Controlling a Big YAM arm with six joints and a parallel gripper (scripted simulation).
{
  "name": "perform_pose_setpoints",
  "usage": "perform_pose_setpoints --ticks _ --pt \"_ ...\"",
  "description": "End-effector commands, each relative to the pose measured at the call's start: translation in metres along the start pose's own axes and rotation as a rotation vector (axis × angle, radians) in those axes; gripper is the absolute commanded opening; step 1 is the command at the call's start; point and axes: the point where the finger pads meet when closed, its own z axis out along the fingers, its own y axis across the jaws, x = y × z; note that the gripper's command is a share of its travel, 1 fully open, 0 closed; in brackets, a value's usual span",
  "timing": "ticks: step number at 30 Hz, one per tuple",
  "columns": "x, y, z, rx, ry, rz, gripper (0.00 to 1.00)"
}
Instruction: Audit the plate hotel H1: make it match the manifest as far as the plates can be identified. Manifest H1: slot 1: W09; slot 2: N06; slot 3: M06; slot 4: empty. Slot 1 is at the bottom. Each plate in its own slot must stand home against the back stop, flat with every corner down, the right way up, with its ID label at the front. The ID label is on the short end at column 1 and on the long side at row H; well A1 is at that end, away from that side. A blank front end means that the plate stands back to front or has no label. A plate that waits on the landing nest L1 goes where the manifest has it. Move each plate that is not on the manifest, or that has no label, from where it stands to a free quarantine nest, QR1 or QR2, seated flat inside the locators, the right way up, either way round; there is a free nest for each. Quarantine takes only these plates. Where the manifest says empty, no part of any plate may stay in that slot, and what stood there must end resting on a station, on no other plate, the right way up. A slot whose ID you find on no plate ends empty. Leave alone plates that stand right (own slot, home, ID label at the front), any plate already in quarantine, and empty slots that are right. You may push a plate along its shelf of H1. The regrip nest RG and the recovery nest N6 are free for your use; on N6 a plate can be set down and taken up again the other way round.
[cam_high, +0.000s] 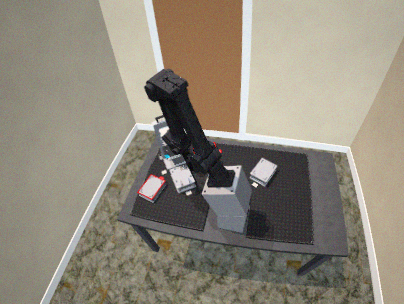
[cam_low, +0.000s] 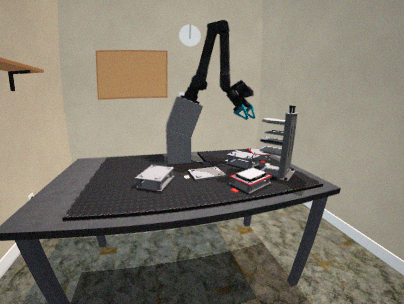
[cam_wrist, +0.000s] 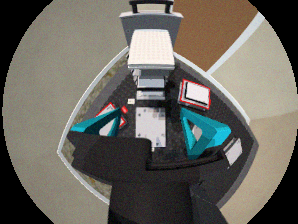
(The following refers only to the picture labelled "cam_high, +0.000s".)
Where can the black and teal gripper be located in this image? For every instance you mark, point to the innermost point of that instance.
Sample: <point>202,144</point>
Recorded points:
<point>169,151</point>

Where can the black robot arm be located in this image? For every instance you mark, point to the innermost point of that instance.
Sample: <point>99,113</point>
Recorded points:
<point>206,153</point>

